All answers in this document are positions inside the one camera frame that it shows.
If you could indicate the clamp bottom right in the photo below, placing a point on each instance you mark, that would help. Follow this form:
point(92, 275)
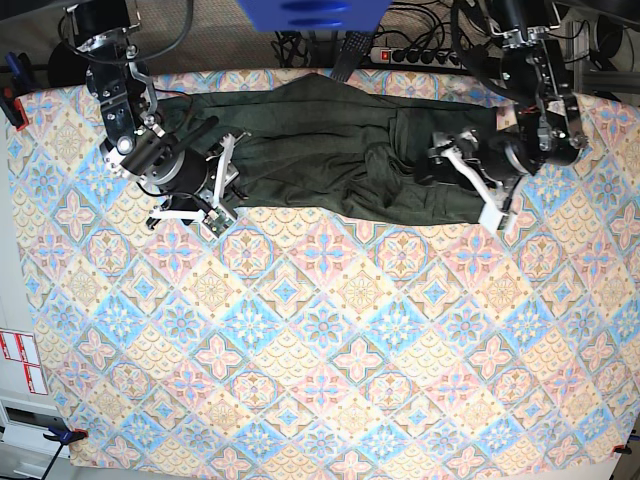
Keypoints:
point(622, 450)

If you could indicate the blue plastic box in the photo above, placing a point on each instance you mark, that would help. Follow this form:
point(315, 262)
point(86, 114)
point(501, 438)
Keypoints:
point(309, 15)

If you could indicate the blue clamp bottom left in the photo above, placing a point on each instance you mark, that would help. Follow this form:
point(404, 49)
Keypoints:
point(63, 437)

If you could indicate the blue clamp top left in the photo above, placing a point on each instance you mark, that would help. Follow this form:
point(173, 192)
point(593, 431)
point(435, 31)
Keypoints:
point(11, 105)

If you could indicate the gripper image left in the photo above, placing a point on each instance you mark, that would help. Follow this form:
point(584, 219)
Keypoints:
point(190, 180)

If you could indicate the black remote-like device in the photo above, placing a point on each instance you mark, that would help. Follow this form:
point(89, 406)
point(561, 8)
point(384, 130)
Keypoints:
point(356, 46)

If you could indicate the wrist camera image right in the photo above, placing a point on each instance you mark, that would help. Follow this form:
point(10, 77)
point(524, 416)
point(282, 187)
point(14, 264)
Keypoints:
point(494, 220)

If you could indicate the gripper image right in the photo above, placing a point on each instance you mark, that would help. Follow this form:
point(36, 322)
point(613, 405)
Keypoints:
point(496, 161)

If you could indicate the red white label stickers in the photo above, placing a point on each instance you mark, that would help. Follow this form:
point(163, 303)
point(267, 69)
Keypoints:
point(20, 356)

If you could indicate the blue clamp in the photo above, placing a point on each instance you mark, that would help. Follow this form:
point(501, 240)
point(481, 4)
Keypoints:
point(63, 437)
point(11, 105)

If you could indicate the dark green long-sleeve T-shirt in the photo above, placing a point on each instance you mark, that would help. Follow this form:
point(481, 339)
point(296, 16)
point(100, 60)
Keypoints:
point(315, 142)

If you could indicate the colourful patterned tablecloth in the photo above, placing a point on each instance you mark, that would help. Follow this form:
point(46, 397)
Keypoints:
point(305, 345)

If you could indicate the black power strip red switch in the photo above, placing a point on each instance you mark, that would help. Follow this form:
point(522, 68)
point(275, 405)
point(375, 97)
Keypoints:
point(415, 57)

